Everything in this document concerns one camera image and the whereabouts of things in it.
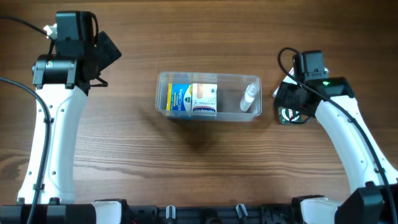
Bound green round-logo box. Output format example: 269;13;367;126
278;106;311;125

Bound white dropper bottle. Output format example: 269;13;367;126
239;82;260;112

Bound blue yellow VapoDrops box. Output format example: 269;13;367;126
166;83;193;116

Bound white Hansaplast box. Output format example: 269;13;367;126
192;83;218;115

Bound white green medicine box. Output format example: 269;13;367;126
272;68;297;98

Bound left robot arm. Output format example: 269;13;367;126
1;11;128;223

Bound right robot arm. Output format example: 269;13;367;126
274;49;397;223

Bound clear plastic container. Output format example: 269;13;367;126
155;72;262;122

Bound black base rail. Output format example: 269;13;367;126
93;198;312;224

